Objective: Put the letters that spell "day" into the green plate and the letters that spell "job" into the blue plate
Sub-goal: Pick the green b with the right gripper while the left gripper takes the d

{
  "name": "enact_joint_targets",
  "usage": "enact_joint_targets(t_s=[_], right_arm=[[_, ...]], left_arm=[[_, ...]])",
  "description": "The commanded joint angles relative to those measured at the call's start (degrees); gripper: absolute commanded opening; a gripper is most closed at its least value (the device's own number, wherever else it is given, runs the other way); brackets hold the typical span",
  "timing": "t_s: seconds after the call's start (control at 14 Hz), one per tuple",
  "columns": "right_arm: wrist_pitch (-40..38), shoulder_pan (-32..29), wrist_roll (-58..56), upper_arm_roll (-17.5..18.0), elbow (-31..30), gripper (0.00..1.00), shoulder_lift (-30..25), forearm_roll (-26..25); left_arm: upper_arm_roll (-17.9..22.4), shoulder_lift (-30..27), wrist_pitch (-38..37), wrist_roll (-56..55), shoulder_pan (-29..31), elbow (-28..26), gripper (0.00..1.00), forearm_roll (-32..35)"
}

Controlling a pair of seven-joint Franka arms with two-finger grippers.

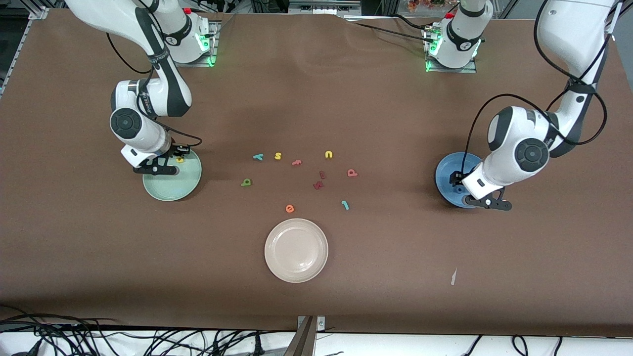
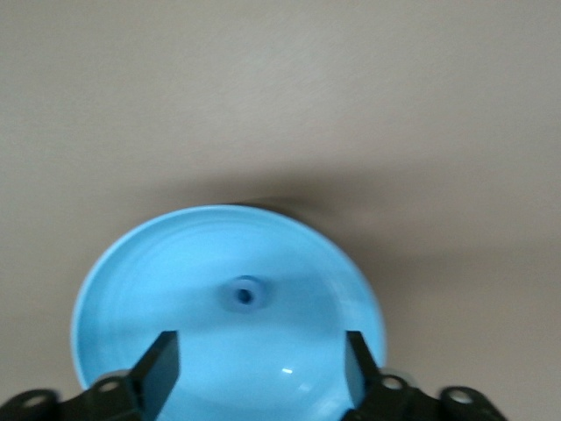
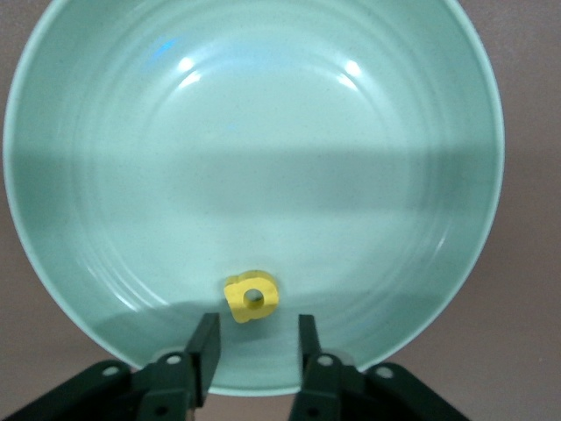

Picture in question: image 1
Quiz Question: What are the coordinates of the blue plate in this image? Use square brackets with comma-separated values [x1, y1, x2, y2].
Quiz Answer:
[435, 152, 489, 209]

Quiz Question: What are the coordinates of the green plate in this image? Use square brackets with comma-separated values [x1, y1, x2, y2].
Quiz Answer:
[142, 147, 203, 202]

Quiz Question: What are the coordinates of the brown table cover sheet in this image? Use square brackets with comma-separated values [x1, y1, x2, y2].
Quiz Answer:
[0, 7, 633, 338]

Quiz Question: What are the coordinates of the beige plate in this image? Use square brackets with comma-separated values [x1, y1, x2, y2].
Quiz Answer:
[264, 218, 329, 283]

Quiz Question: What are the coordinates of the orange flower bunch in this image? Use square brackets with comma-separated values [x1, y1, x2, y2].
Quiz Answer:
[407, 0, 448, 13]

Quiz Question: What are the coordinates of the grey metal bar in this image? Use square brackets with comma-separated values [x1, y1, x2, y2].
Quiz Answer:
[283, 316, 317, 356]

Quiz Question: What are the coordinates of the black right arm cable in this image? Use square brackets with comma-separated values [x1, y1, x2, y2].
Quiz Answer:
[105, 0, 203, 149]

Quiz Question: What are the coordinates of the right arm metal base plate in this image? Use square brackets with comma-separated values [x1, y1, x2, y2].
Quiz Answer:
[188, 20, 221, 68]

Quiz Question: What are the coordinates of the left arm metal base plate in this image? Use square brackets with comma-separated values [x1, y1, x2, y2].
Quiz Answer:
[424, 25, 478, 74]

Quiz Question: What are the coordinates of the black base power cable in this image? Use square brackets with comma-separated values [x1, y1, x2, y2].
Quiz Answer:
[346, 14, 432, 44]

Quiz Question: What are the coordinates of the small metal table bracket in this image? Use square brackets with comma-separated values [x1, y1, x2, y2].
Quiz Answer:
[297, 315, 326, 332]

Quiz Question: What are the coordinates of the aluminium frame profile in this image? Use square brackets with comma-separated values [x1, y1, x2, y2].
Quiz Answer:
[0, 0, 50, 99]

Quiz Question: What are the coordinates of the silver metal rail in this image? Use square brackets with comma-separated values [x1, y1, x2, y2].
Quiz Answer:
[288, 0, 362, 15]

